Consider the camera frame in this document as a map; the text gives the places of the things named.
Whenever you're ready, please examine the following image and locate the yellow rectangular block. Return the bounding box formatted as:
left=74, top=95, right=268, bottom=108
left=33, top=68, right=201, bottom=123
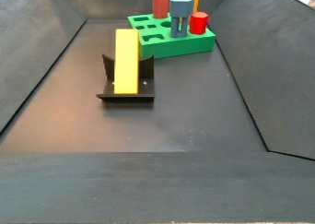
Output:
left=114, top=29, right=138, bottom=94

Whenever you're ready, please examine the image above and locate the green foam shape board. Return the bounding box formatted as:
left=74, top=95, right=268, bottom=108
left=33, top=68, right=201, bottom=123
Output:
left=128, top=14, right=214, bottom=59

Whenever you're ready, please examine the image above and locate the blue arch peg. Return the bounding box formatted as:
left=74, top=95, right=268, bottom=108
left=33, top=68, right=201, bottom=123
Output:
left=169, top=0, right=194, bottom=38

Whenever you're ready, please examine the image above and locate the red hexagon peg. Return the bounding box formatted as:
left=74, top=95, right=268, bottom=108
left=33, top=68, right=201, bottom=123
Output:
left=189, top=12, right=209, bottom=35

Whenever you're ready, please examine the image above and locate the red cylinder peg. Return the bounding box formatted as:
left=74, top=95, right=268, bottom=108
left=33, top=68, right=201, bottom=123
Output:
left=152, top=0, right=168, bottom=18

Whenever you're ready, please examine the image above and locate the black curved fixture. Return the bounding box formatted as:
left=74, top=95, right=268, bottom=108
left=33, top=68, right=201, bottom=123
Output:
left=96, top=55, right=154, bottom=103

